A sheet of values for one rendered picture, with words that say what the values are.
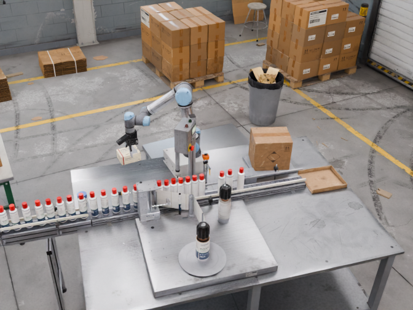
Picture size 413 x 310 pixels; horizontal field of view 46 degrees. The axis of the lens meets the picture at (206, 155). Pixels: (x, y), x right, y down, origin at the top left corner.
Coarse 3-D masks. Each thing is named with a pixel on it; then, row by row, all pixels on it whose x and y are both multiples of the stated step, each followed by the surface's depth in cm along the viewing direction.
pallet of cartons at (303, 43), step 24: (288, 0) 677; (312, 0) 707; (336, 0) 683; (288, 24) 683; (312, 24) 655; (336, 24) 677; (360, 24) 701; (288, 48) 698; (312, 48) 679; (336, 48) 702; (288, 72) 712; (312, 72) 703
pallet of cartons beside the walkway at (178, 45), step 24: (144, 24) 722; (168, 24) 660; (192, 24) 663; (216, 24) 668; (144, 48) 744; (168, 48) 663; (192, 48) 669; (216, 48) 687; (168, 72) 684; (192, 72) 690; (216, 72) 710
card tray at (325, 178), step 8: (312, 168) 398; (320, 168) 401; (328, 168) 403; (304, 176) 395; (312, 176) 396; (320, 176) 396; (328, 176) 396; (336, 176) 396; (312, 184) 387; (320, 184) 387; (328, 184) 387; (336, 184) 388; (344, 184) 382; (312, 192) 376; (320, 192) 379
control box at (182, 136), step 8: (184, 120) 339; (192, 120) 339; (176, 128) 330; (184, 128) 330; (176, 136) 331; (184, 136) 329; (176, 144) 335; (184, 144) 333; (192, 144) 343; (176, 152) 339; (184, 152) 336
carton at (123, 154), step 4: (120, 148) 388; (124, 148) 388; (128, 148) 388; (136, 148) 389; (116, 152) 388; (120, 152) 384; (124, 152) 384; (128, 152) 384; (136, 152) 384; (120, 156) 379; (124, 156) 379; (128, 156) 381; (136, 156) 384; (140, 156) 386; (120, 160) 382; (124, 160) 381; (128, 160) 383; (132, 160) 384; (136, 160) 386; (140, 160) 388; (124, 164) 383
